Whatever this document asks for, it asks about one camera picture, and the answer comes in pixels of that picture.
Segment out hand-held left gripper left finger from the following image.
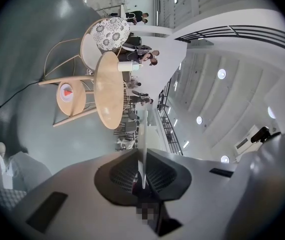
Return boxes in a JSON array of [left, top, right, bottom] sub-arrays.
[[8, 148, 157, 240]]

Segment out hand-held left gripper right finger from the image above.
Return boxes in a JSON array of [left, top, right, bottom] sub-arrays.
[[146, 148, 255, 240]]

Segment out round wooden table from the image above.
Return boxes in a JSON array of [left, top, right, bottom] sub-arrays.
[[38, 51, 125, 130]]

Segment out person's light grey trousers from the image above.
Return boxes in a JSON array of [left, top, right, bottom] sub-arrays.
[[0, 148, 53, 192]]

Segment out person's checked shirt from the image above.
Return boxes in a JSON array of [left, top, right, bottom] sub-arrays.
[[0, 185, 28, 211]]

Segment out white ceiling air vent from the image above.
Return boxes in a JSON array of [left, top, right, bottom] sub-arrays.
[[234, 124, 258, 150]]

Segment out black stair railing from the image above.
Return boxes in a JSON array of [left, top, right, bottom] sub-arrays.
[[156, 82, 184, 156]]

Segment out white disc red triangle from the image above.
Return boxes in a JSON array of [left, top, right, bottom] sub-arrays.
[[58, 83, 75, 102]]

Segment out white plastic water bottle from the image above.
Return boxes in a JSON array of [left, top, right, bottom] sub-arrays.
[[117, 60, 143, 72]]

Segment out white round seat cushion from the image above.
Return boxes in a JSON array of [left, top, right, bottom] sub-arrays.
[[80, 30, 103, 71]]

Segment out floral round chair cushion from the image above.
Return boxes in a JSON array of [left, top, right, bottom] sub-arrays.
[[89, 17, 131, 52]]

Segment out black balcony railing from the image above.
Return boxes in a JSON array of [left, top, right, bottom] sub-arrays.
[[174, 25, 285, 55]]

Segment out gold wire chair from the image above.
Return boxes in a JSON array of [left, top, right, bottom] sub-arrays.
[[44, 17, 131, 78], [121, 80, 131, 111]]

